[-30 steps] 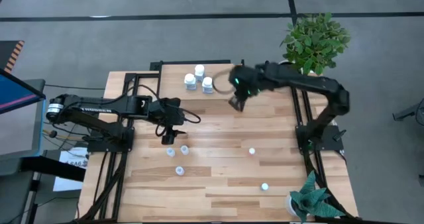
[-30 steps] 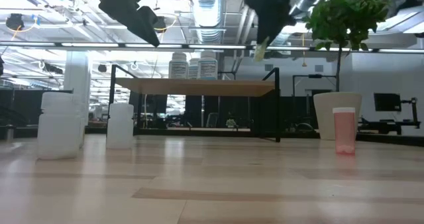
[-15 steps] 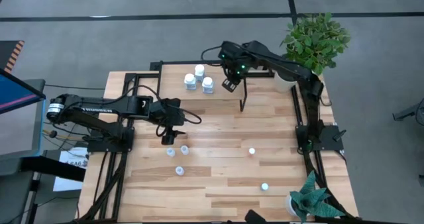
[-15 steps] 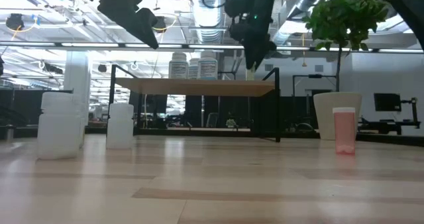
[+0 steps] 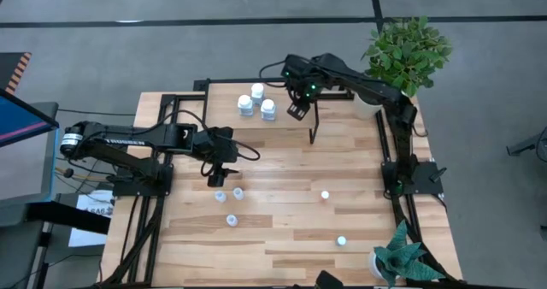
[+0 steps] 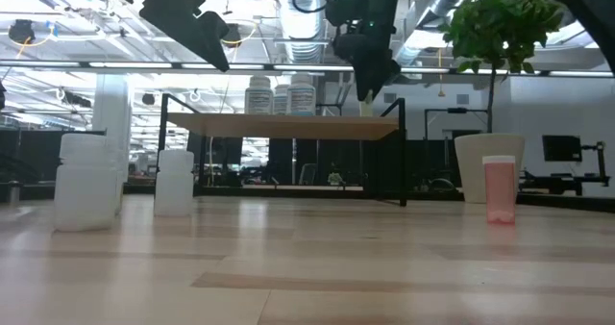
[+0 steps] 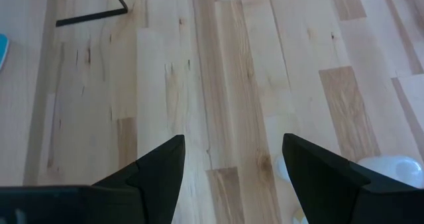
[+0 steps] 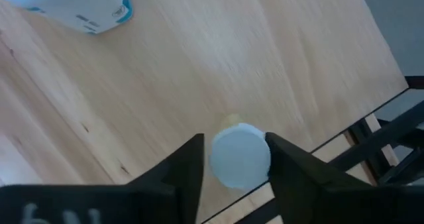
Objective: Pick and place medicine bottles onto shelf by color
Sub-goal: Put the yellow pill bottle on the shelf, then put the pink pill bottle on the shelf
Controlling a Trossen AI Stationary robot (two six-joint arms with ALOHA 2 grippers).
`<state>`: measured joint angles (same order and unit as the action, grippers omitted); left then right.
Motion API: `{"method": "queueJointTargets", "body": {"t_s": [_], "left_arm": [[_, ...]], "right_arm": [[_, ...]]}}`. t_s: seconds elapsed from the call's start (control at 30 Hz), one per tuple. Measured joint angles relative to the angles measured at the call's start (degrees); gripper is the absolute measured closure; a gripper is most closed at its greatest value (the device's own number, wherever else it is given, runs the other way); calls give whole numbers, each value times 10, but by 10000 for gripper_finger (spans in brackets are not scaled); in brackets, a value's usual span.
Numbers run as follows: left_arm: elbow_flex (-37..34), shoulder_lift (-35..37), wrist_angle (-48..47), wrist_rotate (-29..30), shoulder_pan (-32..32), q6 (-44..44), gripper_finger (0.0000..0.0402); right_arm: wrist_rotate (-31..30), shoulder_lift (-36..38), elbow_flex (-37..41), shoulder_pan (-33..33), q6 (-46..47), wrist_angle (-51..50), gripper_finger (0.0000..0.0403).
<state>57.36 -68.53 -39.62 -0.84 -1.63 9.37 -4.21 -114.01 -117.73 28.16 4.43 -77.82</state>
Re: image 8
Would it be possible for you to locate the wooden shelf black metal frame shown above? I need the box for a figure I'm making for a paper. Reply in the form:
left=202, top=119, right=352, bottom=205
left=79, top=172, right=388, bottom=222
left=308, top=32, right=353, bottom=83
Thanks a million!
left=0, top=0, right=424, bottom=224

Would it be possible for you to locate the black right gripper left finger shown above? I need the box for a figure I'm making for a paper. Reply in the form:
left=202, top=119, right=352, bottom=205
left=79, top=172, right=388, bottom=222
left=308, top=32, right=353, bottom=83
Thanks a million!
left=0, top=133, right=205, bottom=224

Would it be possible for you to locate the orange vial white cap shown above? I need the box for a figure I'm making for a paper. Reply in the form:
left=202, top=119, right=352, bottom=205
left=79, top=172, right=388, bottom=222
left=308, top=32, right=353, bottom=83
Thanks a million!
left=208, top=113, right=272, bottom=190

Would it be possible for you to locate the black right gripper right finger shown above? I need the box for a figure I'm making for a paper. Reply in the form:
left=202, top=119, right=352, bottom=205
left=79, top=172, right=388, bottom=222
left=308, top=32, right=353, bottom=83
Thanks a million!
left=265, top=132, right=424, bottom=224

